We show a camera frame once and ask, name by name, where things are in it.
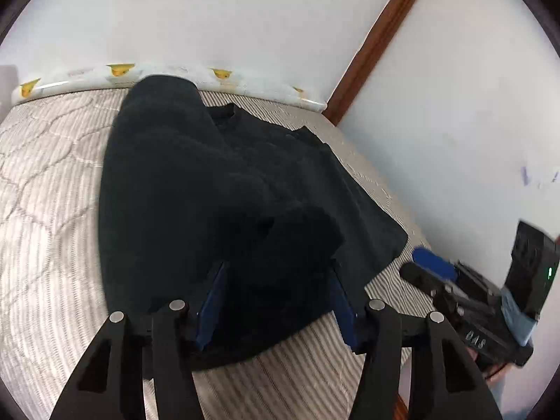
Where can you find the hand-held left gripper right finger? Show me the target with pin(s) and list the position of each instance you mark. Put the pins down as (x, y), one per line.
(350, 326)

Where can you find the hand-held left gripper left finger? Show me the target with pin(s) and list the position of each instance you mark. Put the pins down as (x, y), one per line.
(208, 326)

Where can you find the black sweatshirt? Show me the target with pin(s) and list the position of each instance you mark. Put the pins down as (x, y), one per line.
(197, 192)

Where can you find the brown wooden door trim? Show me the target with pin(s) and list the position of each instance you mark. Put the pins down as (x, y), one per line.
(385, 26)

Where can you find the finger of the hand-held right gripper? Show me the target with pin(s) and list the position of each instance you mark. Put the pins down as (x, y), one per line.
(420, 276)
(433, 264)

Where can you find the striped mattress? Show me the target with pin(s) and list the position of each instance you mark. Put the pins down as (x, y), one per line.
(48, 192)

